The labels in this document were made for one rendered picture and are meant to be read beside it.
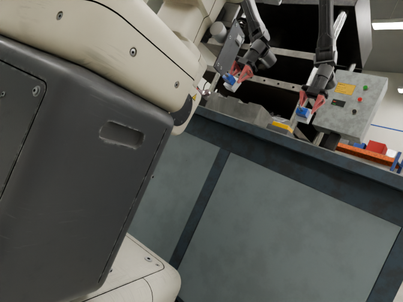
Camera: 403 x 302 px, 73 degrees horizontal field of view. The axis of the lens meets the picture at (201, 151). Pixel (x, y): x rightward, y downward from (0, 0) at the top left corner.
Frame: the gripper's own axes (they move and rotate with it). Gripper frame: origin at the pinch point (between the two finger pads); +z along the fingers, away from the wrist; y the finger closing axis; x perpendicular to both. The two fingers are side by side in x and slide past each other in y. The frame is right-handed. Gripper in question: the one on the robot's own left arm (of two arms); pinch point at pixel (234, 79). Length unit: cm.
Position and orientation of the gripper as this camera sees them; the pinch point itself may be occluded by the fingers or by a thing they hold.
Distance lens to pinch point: 124.1
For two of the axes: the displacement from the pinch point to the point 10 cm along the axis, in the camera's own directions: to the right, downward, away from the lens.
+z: -6.0, 8.0, -0.1
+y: -6.5, -4.8, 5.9
